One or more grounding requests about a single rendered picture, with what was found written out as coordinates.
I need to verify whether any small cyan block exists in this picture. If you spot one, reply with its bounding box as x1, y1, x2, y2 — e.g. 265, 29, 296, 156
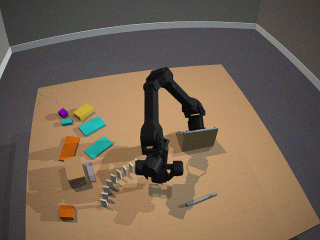
62, 118, 73, 126

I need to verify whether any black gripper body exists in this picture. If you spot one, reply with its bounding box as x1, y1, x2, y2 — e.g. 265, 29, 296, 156
135, 159, 184, 176

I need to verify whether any purple block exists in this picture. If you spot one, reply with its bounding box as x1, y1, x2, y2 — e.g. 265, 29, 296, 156
58, 108, 68, 118

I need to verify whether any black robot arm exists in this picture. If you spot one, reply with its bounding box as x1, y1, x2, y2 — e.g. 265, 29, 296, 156
140, 67, 206, 184

